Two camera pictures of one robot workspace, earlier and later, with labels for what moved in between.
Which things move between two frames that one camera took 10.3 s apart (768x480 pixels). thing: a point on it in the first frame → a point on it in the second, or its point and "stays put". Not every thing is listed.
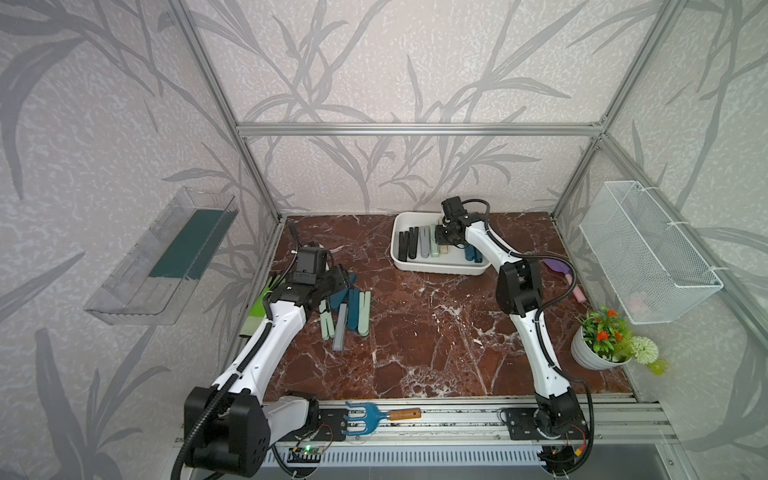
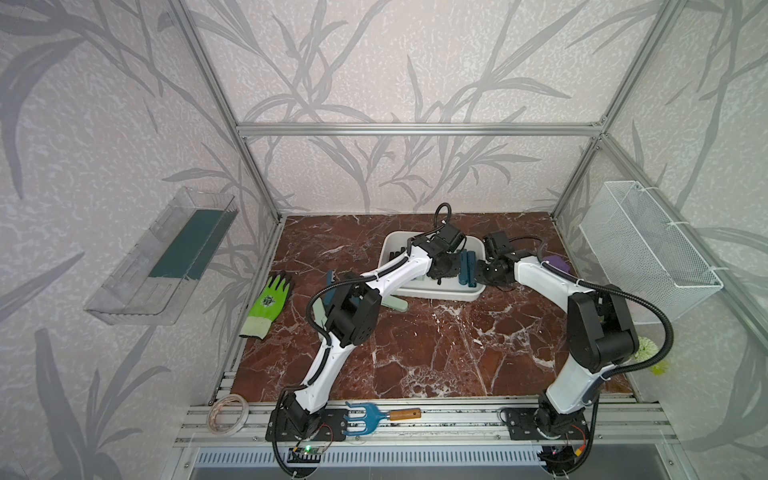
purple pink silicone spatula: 564,269 stays put
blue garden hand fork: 374,415 stays put
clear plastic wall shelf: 160,270 stays put
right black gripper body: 443,236 → 485,273
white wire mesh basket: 652,270 stays put
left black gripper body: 332,281 → 449,269
